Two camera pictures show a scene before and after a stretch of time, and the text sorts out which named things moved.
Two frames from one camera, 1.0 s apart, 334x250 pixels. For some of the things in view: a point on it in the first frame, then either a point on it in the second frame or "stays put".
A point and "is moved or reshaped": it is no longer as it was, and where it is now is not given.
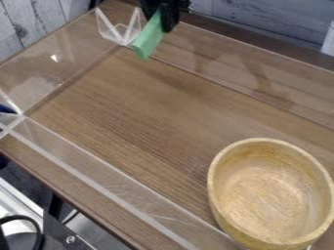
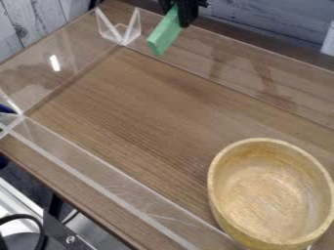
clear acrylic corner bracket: x=119 y=33 stays put
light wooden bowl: x=270 y=192 stays put
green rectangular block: x=150 y=36 is moved or reshaped
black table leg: x=55 y=207 stays put
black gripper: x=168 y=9 -> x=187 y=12
